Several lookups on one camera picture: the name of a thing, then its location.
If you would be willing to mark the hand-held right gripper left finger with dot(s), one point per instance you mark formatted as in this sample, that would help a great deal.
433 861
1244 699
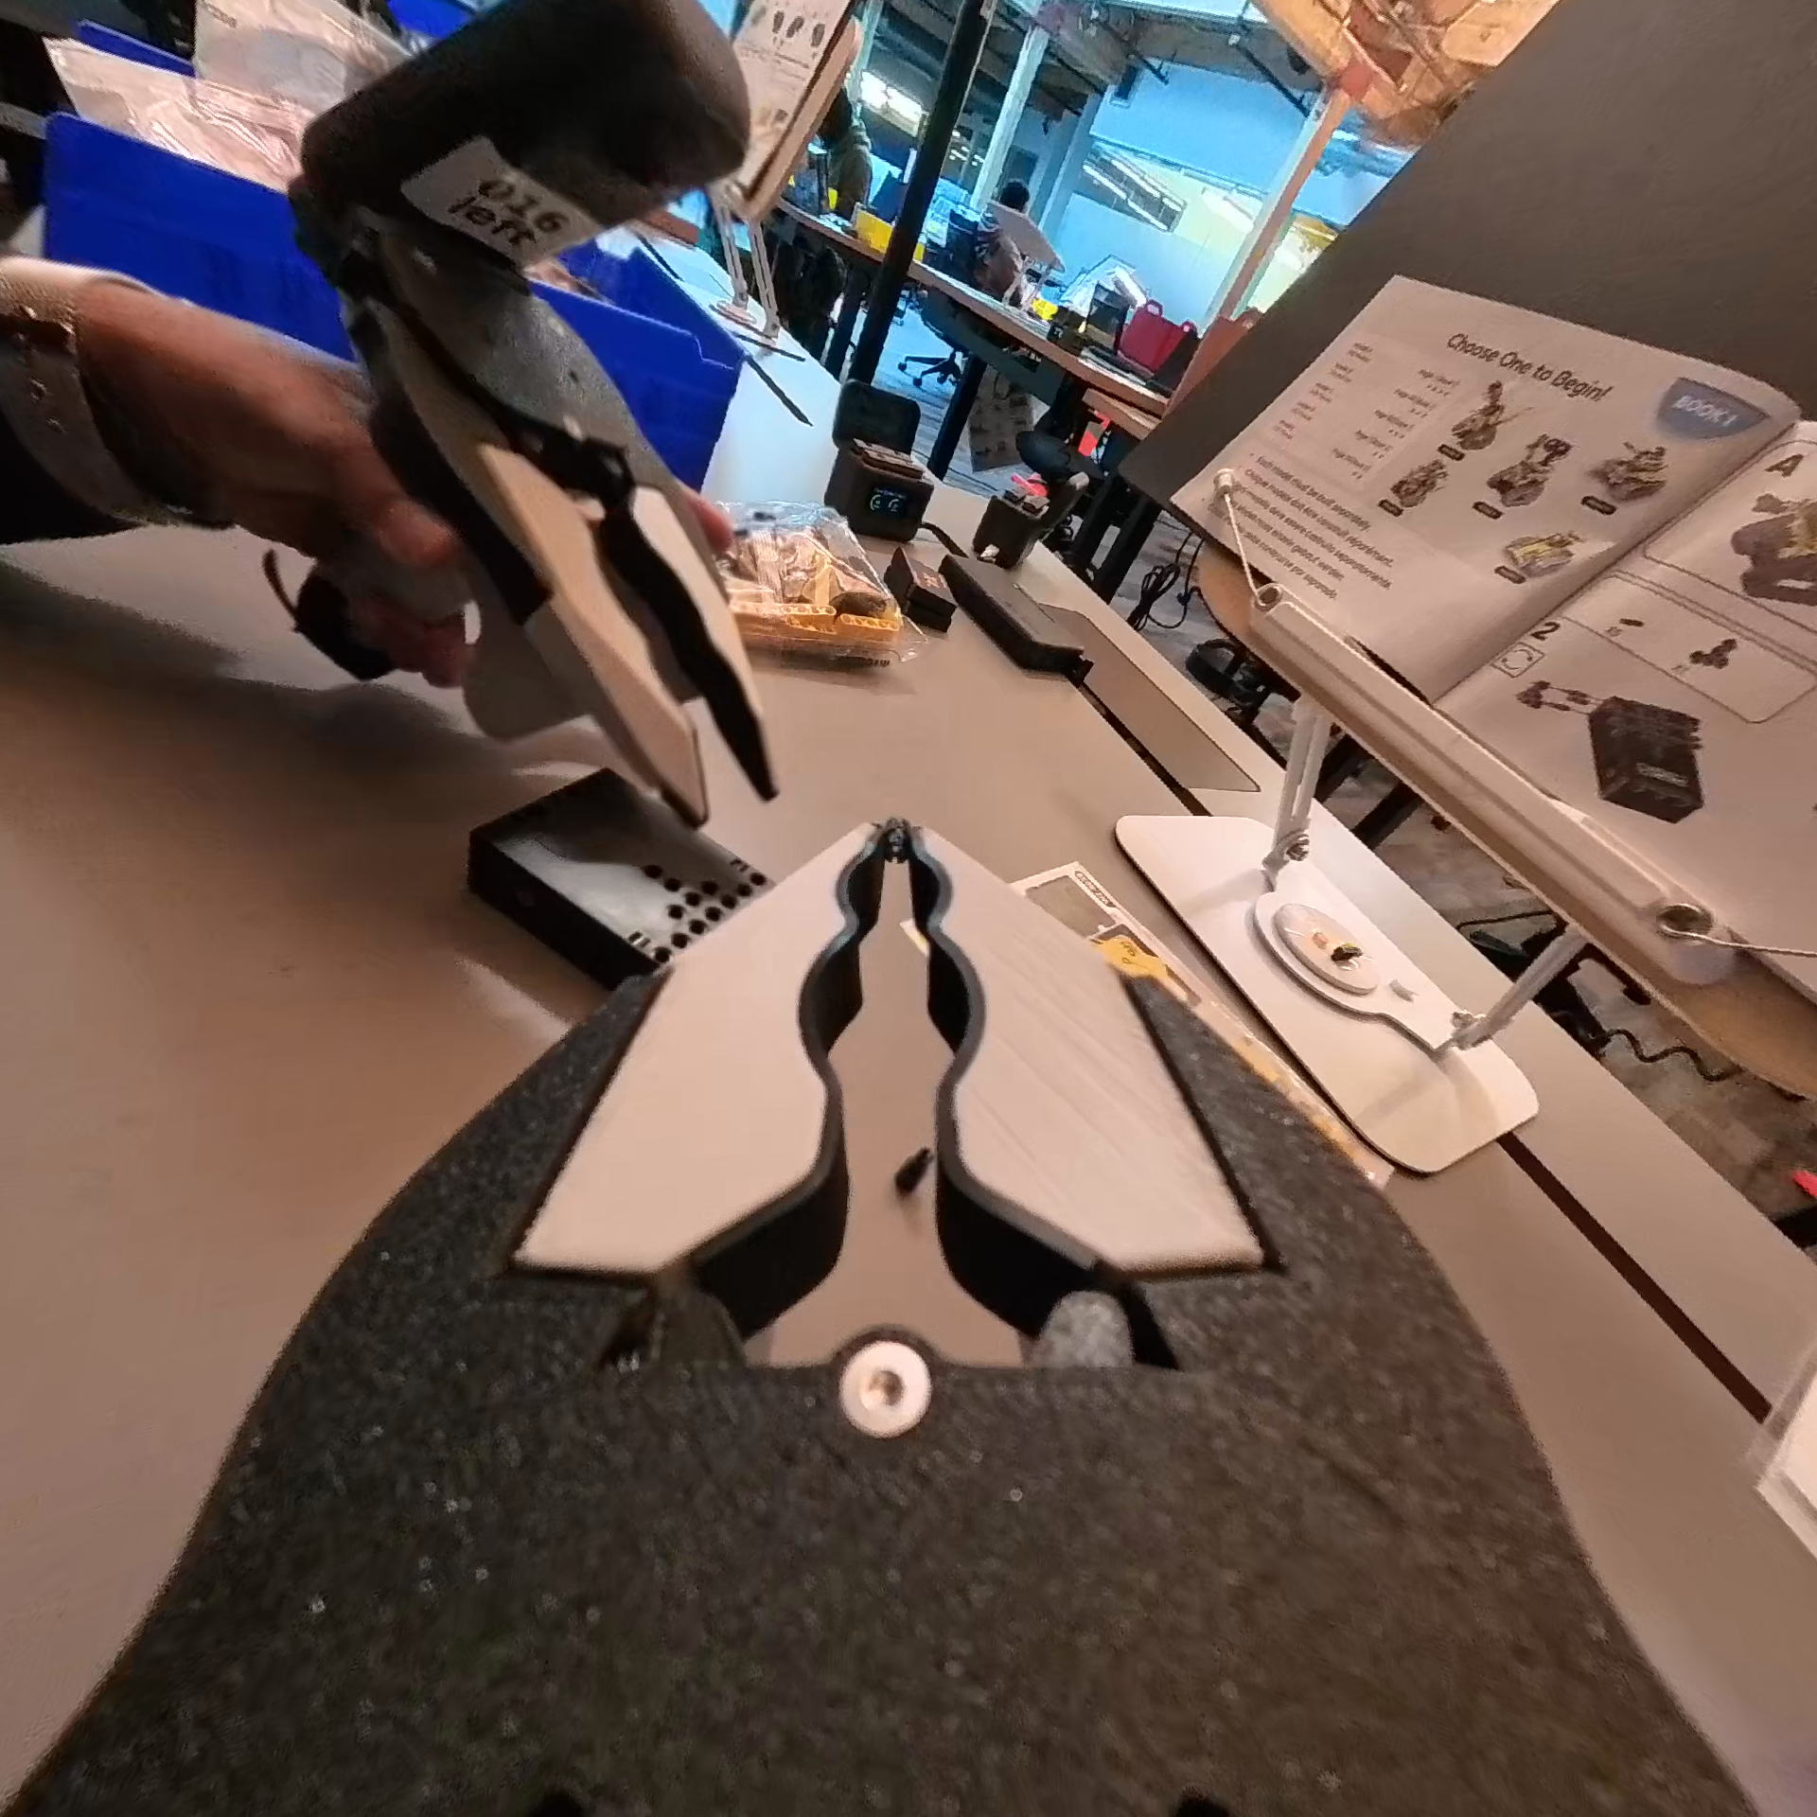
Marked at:
710 1121

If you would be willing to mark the clear bag of yellow parts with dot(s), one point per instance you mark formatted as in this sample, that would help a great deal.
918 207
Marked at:
810 595

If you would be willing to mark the wooden background book stand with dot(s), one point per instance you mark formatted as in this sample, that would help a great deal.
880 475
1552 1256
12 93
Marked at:
794 85

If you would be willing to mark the single black pin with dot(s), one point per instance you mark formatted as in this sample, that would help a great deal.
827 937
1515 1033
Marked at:
898 837
912 1166

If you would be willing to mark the printed paper sheet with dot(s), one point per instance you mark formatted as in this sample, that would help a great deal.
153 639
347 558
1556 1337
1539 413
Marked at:
1792 1447

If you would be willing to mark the clear plastic bag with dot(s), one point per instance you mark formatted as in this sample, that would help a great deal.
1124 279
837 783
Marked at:
214 101

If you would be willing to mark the yellow grey sticker sheet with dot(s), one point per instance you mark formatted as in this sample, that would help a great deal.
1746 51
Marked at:
1094 909

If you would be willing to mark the grey wrist watch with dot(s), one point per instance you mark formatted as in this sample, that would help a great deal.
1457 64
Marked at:
57 398

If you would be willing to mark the black pole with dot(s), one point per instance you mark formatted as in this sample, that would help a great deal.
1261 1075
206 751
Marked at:
923 185

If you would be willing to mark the red storage bin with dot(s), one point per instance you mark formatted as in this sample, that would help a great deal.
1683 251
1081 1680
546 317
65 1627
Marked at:
1163 354

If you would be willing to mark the white book stand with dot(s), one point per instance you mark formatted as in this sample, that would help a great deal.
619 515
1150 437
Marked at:
1221 867

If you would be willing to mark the blue storage bin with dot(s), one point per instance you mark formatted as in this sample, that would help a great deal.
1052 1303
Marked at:
173 240

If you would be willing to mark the black charger adapter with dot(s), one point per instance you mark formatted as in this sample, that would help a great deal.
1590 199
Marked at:
1016 526

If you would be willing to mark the small black battery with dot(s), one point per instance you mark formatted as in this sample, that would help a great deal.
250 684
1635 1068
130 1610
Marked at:
923 589

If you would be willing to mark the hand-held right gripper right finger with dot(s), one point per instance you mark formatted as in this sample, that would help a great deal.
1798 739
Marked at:
1081 1137

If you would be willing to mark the instruction booklet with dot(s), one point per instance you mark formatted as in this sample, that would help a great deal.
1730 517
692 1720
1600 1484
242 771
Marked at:
1492 467

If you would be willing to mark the background wooden desk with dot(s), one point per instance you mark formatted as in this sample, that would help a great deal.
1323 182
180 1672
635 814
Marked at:
995 314

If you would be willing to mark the black charging case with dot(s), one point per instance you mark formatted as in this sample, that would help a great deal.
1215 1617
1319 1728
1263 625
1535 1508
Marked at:
881 497

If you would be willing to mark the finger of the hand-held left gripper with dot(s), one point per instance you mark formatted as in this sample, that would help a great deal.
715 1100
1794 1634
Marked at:
590 625
688 583

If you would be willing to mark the black flat power bank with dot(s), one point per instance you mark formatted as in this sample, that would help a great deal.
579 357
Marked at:
1016 611

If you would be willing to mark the person's left hand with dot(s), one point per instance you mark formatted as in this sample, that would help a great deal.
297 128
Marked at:
256 426

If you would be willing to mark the black perforated battery box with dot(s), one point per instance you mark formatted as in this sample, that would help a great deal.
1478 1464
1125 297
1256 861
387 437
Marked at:
597 882

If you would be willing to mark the black office chair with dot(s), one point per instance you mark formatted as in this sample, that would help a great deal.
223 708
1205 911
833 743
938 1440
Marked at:
936 348

